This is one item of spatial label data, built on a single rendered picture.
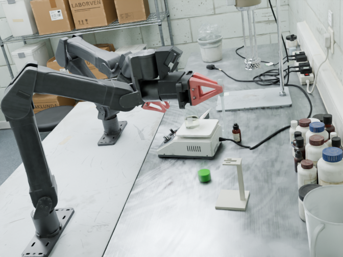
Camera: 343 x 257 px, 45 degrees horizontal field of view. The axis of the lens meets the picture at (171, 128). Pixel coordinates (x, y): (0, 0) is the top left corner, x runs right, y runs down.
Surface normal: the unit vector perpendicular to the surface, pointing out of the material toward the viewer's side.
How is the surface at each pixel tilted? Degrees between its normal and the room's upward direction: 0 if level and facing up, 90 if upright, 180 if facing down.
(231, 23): 90
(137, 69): 90
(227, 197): 0
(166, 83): 90
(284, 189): 0
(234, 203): 0
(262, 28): 90
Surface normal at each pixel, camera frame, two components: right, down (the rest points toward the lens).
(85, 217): -0.16, -0.90
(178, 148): -0.34, 0.44
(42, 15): -0.13, 0.44
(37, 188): 0.21, 0.38
